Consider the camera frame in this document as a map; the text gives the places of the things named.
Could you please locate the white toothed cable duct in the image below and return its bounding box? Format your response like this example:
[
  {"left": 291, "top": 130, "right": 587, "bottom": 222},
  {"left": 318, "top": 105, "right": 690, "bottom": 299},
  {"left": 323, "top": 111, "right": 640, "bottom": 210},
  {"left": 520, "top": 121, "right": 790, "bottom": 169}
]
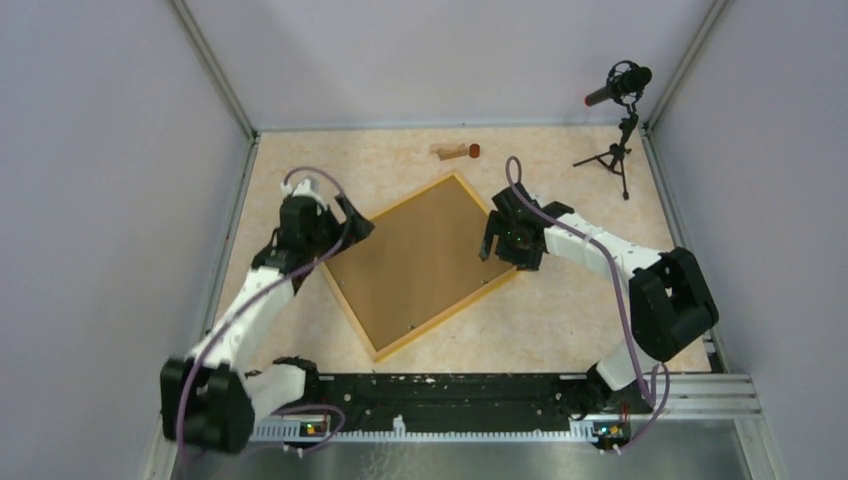
[{"left": 249, "top": 416, "right": 598, "bottom": 444}]

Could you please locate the black tripod microphone stand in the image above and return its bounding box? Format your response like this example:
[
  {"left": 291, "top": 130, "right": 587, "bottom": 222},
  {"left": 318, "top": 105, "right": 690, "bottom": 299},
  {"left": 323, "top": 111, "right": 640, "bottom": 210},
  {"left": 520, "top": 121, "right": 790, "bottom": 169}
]
[{"left": 573, "top": 104, "right": 639, "bottom": 201}]

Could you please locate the aluminium rail front frame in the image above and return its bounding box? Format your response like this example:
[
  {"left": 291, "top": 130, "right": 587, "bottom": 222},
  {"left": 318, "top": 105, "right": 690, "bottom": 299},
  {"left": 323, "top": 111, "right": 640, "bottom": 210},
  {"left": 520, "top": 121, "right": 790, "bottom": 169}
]
[{"left": 160, "top": 358, "right": 781, "bottom": 477}]

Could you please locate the brown cardboard backing board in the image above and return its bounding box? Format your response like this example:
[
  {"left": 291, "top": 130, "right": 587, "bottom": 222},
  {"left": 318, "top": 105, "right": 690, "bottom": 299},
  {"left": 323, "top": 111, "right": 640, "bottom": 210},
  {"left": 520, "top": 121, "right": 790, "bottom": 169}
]
[{"left": 327, "top": 177, "right": 513, "bottom": 352}]

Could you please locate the small wooden bracket piece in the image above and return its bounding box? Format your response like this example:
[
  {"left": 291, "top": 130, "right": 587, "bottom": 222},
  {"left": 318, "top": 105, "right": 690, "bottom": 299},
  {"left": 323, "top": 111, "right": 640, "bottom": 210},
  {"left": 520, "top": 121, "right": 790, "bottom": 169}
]
[{"left": 436, "top": 148, "right": 469, "bottom": 161}]

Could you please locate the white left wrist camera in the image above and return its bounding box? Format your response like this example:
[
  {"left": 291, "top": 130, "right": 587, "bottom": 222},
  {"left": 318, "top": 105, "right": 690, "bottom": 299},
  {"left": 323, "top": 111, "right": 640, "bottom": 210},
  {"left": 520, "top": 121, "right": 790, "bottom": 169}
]
[{"left": 280, "top": 176, "right": 324, "bottom": 203}]

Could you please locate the black microphone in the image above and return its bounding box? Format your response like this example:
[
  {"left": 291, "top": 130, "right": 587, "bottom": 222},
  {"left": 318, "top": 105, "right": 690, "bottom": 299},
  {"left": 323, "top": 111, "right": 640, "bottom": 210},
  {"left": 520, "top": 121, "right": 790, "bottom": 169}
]
[{"left": 584, "top": 60, "right": 653, "bottom": 107}]

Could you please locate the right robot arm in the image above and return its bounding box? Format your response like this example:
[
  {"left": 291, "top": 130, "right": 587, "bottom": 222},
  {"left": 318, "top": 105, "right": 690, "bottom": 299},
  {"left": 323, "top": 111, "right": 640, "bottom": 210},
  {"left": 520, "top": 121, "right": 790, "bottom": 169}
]
[{"left": 479, "top": 184, "right": 719, "bottom": 412}]

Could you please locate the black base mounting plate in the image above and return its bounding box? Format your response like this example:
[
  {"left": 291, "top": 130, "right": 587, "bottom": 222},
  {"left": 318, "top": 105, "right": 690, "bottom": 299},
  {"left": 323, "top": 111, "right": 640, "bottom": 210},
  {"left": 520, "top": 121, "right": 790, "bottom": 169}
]
[{"left": 258, "top": 372, "right": 654, "bottom": 435}]

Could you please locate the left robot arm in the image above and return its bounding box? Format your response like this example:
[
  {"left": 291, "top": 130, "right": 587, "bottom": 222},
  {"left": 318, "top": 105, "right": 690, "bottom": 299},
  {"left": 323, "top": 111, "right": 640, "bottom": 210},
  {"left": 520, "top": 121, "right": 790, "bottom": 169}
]
[{"left": 160, "top": 192, "right": 374, "bottom": 454}]

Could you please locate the light wooden block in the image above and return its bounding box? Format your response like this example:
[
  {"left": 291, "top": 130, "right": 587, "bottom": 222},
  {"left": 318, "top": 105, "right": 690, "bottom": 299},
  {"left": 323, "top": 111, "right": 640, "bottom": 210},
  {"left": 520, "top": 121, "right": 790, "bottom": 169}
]
[{"left": 430, "top": 144, "right": 463, "bottom": 155}]

